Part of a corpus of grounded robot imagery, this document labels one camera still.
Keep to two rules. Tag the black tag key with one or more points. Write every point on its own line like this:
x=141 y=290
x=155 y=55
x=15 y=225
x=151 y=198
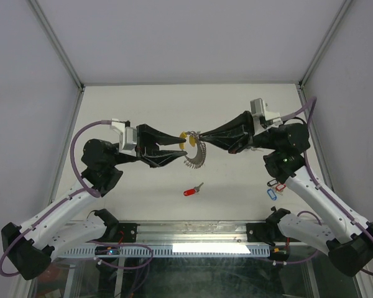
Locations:
x=272 y=182

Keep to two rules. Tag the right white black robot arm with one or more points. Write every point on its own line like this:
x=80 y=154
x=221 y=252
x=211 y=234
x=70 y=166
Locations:
x=347 y=237

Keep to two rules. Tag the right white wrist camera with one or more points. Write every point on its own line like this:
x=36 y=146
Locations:
x=262 y=118

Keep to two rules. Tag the red outline tag key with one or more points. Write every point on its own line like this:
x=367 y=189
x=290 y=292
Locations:
x=280 y=187

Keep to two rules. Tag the blue tag key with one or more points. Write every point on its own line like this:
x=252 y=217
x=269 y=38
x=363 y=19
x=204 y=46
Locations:
x=272 y=194

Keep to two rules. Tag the white slotted cable duct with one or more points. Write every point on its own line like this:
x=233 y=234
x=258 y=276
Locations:
x=176 y=250

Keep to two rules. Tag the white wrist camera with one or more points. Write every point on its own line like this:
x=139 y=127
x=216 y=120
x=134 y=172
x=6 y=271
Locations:
x=127 y=134
x=262 y=118

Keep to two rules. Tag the aluminium mounting rail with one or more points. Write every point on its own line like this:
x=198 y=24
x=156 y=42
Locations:
x=156 y=232

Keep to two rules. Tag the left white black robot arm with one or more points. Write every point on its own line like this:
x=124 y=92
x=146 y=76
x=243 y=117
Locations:
x=33 y=245

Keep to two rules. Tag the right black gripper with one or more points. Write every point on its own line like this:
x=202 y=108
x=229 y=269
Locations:
x=228 y=136

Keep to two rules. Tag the metal keyring with yellow handle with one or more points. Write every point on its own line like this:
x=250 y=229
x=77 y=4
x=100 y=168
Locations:
x=198 y=160

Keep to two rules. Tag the right aluminium frame post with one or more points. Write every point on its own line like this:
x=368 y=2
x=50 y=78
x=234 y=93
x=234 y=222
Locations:
x=326 y=41

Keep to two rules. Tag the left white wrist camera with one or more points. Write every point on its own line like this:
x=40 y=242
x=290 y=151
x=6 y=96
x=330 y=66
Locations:
x=127 y=134

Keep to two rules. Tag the aluminium frame post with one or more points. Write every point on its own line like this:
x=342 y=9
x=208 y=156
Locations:
x=49 y=32
x=326 y=41

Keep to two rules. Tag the left aluminium frame post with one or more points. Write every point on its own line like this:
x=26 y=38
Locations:
x=49 y=32

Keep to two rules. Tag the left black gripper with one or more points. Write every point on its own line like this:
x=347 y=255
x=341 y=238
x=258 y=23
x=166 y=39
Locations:
x=148 y=149

